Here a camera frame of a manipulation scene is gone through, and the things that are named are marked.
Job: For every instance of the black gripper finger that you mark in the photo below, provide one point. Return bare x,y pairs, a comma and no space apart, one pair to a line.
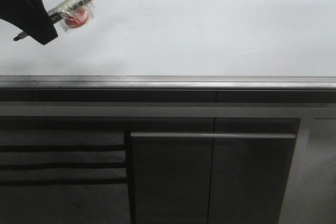
31,17

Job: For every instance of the red magnet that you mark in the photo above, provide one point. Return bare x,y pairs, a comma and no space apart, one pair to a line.
77,18

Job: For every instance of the white whiteboard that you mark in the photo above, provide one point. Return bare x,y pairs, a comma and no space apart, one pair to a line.
185,38

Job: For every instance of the grey drawer unit black slots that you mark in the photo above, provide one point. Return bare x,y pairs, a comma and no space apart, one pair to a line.
63,173

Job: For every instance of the grey aluminium whiteboard frame rail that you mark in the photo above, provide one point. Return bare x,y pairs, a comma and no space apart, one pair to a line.
166,82

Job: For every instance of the grey cabinet with handle bar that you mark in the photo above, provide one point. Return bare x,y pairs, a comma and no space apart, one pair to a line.
223,170

